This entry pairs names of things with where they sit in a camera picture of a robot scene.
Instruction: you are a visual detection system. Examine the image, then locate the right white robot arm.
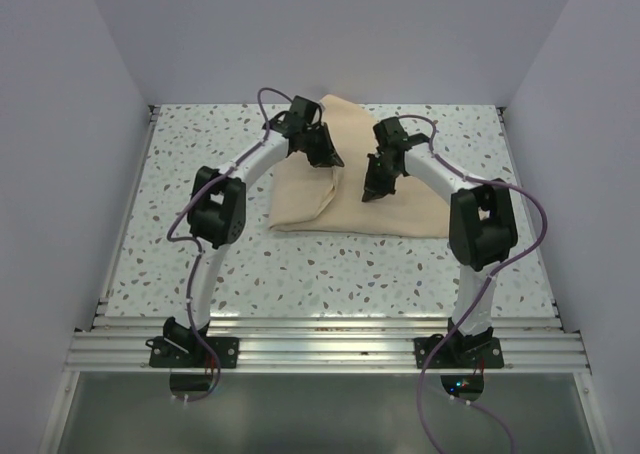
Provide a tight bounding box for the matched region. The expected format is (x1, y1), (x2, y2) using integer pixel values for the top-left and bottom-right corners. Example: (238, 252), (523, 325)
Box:
(362, 134), (518, 367)

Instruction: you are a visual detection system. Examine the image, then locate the beige cloth drape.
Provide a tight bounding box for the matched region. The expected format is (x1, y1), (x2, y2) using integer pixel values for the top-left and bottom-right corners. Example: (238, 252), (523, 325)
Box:
(269, 95), (449, 238)

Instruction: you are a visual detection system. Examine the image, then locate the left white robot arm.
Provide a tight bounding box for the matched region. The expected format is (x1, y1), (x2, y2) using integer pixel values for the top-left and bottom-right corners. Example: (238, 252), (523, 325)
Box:
(163, 122), (344, 367)

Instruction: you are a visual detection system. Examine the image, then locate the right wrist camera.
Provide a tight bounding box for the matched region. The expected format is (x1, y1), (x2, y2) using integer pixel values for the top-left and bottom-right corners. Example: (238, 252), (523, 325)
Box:
(373, 117), (408, 149)

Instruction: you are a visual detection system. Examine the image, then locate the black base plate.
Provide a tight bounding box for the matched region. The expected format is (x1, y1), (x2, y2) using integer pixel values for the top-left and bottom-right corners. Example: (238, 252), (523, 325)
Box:
(145, 336), (240, 369)
(413, 336), (502, 370)

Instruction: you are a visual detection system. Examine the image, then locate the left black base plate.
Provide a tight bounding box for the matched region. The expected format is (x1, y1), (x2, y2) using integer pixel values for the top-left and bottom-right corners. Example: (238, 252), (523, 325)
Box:
(145, 336), (240, 369)

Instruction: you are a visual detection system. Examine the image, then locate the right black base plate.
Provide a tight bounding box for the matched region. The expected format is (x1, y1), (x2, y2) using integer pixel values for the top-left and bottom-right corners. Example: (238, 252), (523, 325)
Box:
(413, 336), (502, 370)

